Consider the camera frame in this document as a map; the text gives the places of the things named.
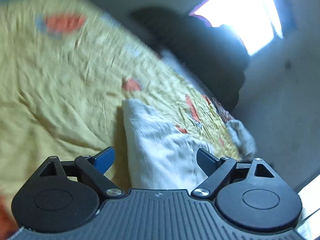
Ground bright window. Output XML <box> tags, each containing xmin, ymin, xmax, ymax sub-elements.
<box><xmin>189</xmin><ymin>0</ymin><xmax>284</xmax><ymax>56</ymax></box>

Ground white textured pants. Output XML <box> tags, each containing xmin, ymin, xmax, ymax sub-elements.
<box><xmin>122</xmin><ymin>99</ymin><xmax>214</xmax><ymax>192</ymax></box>

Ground dark green headboard cushion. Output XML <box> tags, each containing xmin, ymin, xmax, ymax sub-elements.
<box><xmin>130</xmin><ymin>7</ymin><xmax>250</xmax><ymax>112</ymax></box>

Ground grey white cloth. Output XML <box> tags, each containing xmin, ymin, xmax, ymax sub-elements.
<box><xmin>226</xmin><ymin>119</ymin><xmax>257</xmax><ymax>162</ymax></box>

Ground yellow floral quilt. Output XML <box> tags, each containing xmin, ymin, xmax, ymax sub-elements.
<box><xmin>1</xmin><ymin>0</ymin><xmax>240</xmax><ymax>239</ymax></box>

